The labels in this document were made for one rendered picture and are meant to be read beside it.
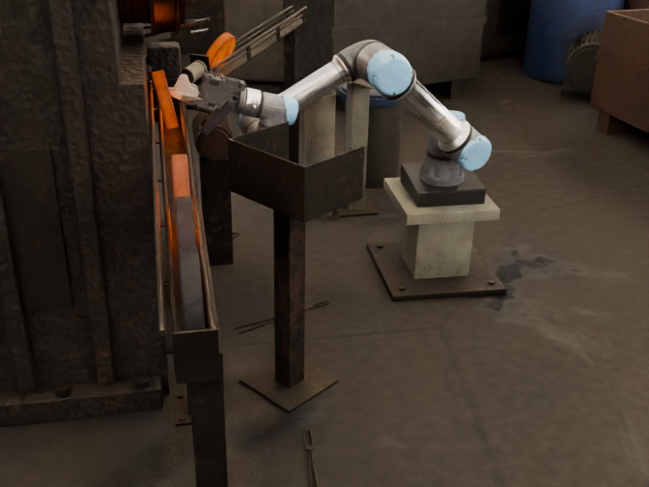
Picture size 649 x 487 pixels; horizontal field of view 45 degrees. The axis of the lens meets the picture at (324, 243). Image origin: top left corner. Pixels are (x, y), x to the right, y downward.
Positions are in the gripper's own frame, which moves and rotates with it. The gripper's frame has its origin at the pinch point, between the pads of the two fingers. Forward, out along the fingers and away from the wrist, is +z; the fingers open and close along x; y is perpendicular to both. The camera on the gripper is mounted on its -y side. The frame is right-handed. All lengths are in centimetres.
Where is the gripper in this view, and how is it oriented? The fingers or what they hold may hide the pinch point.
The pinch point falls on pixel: (167, 92)
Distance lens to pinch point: 219.5
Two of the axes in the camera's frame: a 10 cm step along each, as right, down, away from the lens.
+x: 2.0, 4.5, -8.7
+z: -9.4, -1.6, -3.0
